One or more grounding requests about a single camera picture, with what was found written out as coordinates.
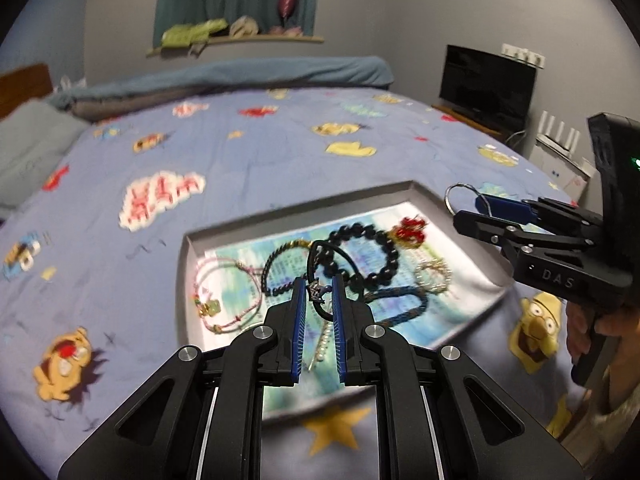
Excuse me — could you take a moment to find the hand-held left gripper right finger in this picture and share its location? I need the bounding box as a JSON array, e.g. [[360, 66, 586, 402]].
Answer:
[[332, 274, 584, 480]]

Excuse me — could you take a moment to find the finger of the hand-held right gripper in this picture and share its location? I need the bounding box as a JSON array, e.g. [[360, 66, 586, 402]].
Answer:
[[472, 193, 605, 242], [452, 211, 599, 262]]

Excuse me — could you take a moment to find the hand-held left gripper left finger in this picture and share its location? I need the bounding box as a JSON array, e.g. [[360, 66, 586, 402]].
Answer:
[[57, 276, 307, 480]]

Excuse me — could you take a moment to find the pearl bar hair clip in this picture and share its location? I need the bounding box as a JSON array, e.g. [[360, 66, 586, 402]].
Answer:
[[305, 320, 335, 373]]

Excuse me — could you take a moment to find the black hair tie star charm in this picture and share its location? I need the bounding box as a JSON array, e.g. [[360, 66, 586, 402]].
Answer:
[[304, 239, 360, 323]]

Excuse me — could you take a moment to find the small silver key ring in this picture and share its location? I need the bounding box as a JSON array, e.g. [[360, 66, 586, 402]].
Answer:
[[444, 182, 484, 217]]

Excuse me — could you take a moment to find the round pearl hair clip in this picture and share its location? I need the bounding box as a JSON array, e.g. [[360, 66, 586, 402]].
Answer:
[[414, 258, 454, 292]]

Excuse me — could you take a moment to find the blue bead bracelet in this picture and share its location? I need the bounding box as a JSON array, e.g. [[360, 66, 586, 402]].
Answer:
[[362, 285, 429, 326]]

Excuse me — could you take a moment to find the dark bead bracelet gold charm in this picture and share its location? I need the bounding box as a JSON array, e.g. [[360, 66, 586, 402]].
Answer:
[[261, 240, 313, 297]]

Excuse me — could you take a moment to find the large black bead bracelet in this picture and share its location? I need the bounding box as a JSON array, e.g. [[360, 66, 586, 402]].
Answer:
[[320, 223, 401, 295]]

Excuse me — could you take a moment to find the grey cardboard box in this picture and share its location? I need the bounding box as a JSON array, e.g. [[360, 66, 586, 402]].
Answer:
[[180, 178, 517, 421]]

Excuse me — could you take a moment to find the person's right forearm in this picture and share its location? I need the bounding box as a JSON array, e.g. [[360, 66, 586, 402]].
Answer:
[[560, 340, 640, 480]]

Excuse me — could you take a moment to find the red bead jewelry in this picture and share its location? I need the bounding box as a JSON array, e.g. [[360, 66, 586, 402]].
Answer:
[[390, 216, 429, 250]]

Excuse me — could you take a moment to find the person's right hand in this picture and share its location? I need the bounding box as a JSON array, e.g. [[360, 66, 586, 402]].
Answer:
[[565, 303, 640, 362]]

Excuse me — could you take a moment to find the blue green paper liner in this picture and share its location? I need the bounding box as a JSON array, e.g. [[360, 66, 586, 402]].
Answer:
[[192, 202, 506, 411]]

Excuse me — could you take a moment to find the white cabinet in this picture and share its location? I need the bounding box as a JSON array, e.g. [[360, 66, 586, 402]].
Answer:
[[532, 142, 593, 206]]

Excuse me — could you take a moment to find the white router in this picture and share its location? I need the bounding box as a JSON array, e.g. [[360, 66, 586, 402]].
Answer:
[[535, 110, 583, 153]]

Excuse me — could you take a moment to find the wooden television cabinet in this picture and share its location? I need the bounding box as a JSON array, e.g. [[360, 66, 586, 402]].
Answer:
[[432, 104, 521, 143]]

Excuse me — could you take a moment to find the black television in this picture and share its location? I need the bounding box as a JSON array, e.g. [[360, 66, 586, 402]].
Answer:
[[439, 44, 538, 128]]

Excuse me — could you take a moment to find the blue cartoon printed bedsheet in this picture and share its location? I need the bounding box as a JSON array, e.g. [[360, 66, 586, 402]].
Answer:
[[0, 85, 601, 480]]

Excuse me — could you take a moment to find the blue grey duvet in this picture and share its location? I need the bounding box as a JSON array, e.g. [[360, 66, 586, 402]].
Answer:
[[47, 55, 396, 121]]

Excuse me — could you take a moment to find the beige cloth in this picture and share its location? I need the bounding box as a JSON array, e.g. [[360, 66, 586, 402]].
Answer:
[[229, 16, 260, 38]]

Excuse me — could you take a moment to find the green cloth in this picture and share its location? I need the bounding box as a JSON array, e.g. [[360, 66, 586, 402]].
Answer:
[[161, 19, 230, 47]]

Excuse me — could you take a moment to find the grey pillow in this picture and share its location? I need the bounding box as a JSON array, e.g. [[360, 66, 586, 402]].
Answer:
[[0, 99, 91, 211]]

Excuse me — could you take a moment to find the wooden headboard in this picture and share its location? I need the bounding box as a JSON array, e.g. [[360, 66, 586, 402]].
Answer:
[[0, 63, 53, 121]]

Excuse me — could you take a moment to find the pink string bracelet with charm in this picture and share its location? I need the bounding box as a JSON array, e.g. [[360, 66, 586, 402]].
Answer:
[[192, 256, 266, 336]]

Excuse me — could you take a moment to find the white wall power strip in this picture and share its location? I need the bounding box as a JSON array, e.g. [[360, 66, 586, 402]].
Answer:
[[501, 44, 547, 68]]

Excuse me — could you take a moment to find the wooden wall shelf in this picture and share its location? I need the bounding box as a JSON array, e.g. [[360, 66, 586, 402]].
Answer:
[[146, 35, 325, 57]]

